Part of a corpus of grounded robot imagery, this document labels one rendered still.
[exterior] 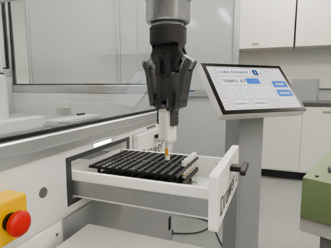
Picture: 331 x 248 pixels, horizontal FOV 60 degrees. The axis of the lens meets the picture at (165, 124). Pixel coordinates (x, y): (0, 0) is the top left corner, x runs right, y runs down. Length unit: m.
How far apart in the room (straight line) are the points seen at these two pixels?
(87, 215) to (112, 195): 0.15
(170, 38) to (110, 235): 0.44
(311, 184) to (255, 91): 0.80
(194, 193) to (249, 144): 1.01
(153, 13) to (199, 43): 1.75
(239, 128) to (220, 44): 0.94
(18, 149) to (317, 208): 0.67
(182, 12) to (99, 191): 0.41
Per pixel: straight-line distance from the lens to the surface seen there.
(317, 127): 3.55
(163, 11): 0.57
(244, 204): 1.64
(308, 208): 0.81
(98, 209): 0.81
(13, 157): 0.57
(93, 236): 0.69
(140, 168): 0.67
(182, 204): 0.59
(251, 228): 1.73
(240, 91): 1.44
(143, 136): 0.96
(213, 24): 2.31
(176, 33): 0.57
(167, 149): 0.61
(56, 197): 0.67
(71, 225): 0.73
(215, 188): 0.54
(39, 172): 0.62
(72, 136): 0.68
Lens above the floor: 1.09
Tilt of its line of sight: 8 degrees down
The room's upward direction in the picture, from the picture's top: straight up
